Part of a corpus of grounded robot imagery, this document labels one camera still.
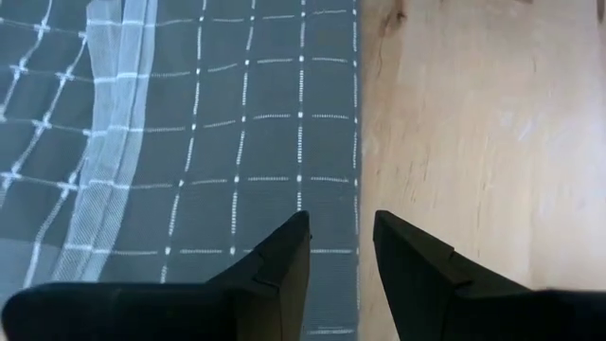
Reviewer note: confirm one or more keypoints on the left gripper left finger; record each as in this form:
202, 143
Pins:
142, 312

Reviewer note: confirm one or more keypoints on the grey checked towel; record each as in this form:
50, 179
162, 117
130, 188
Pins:
237, 142

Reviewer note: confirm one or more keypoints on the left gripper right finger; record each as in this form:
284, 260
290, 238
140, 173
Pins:
473, 312

